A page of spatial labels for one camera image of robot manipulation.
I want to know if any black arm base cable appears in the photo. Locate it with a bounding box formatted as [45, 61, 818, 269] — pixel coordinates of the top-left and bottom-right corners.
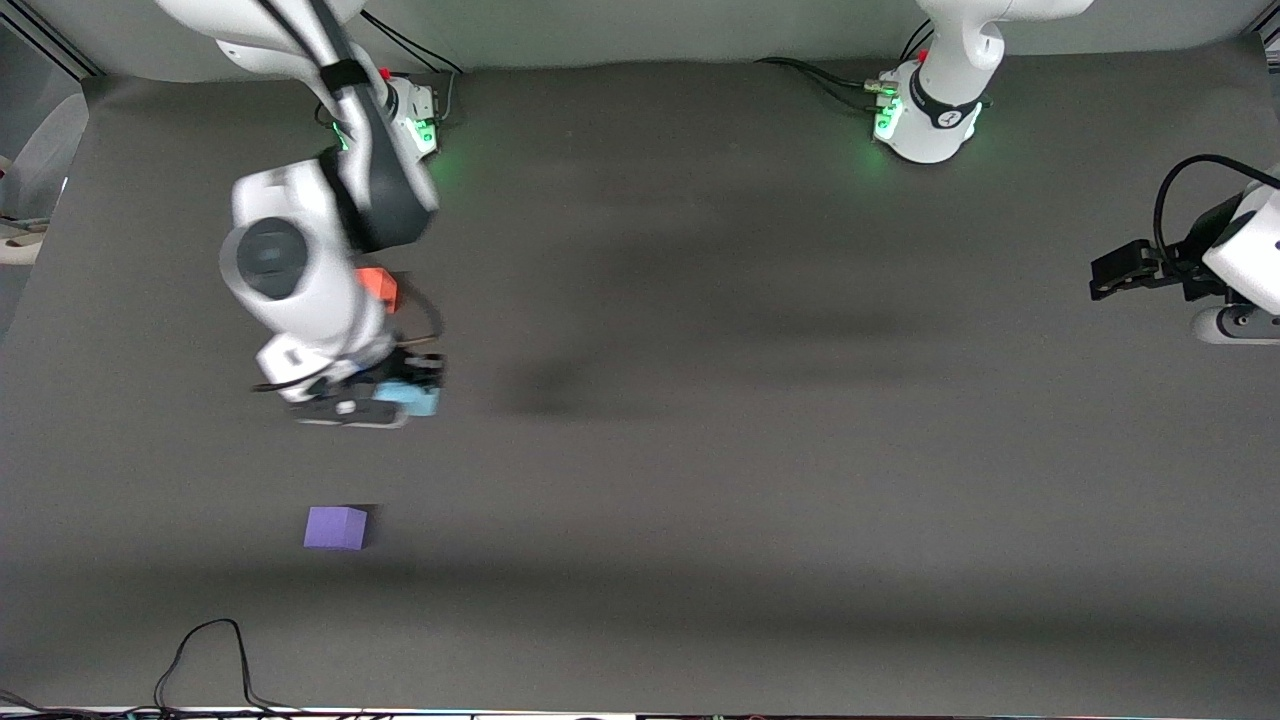
[358, 8, 467, 126]
[755, 56, 896, 113]

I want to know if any black left arm base cable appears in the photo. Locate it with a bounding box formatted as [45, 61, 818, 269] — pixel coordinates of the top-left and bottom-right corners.
[755, 56, 896, 113]

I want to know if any orange foam block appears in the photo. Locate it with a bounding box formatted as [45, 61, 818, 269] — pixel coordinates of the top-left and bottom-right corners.
[355, 266, 400, 314]

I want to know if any dark grey table mat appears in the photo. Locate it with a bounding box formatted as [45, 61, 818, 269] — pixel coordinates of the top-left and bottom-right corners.
[0, 45, 1280, 716]

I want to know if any light blue foam block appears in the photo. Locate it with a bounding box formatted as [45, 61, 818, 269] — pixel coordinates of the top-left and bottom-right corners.
[372, 378, 442, 419]

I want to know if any black right arm base cable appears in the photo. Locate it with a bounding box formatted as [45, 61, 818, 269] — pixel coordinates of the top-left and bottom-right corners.
[358, 8, 467, 126]

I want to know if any thin black looped cable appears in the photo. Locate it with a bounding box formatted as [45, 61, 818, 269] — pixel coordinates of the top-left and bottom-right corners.
[0, 618, 331, 720]

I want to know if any purple foam block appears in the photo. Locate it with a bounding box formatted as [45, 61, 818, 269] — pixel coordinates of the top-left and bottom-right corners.
[303, 506, 369, 552]

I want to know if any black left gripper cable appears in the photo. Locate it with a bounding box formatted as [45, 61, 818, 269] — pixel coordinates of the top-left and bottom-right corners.
[1153, 154, 1280, 263]

